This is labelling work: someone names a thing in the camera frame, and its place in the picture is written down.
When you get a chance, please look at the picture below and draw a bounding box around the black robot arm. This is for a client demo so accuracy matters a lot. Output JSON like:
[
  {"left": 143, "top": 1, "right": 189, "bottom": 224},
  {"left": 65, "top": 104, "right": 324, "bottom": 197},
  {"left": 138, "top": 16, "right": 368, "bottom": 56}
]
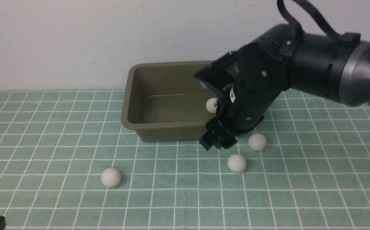
[{"left": 194, "top": 24, "right": 370, "bottom": 150}]

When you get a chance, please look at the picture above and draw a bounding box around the olive plastic bin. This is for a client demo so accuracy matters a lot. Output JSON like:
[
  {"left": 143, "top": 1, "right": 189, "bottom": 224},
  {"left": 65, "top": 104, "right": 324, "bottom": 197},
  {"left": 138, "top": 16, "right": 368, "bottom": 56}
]
[{"left": 121, "top": 61, "right": 215, "bottom": 142}]

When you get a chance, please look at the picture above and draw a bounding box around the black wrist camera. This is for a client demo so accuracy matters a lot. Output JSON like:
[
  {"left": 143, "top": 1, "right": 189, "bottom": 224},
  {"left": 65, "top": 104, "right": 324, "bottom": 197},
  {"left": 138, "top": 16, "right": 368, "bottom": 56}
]
[{"left": 194, "top": 51, "right": 239, "bottom": 98}]

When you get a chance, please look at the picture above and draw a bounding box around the white ball with logo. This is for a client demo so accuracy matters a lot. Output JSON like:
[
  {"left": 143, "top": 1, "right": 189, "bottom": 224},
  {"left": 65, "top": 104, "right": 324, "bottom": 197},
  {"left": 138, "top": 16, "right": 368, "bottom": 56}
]
[{"left": 205, "top": 98, "right": 217, "bottom": 114}]

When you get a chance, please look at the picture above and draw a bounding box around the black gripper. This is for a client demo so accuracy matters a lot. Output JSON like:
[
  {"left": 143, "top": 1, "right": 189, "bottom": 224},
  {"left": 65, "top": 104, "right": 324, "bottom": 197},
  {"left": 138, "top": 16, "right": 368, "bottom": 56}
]
[{"left": 199, "top": 24, "right": 295, "bottom": 150}]

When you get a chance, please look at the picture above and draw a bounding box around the green checked tablecloth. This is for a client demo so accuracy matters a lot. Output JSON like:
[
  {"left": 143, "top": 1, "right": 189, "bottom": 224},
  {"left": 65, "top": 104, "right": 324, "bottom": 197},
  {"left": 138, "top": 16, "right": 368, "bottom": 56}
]
[{"left": 0, "top": 90, "right": 370, "bottom": 230}]

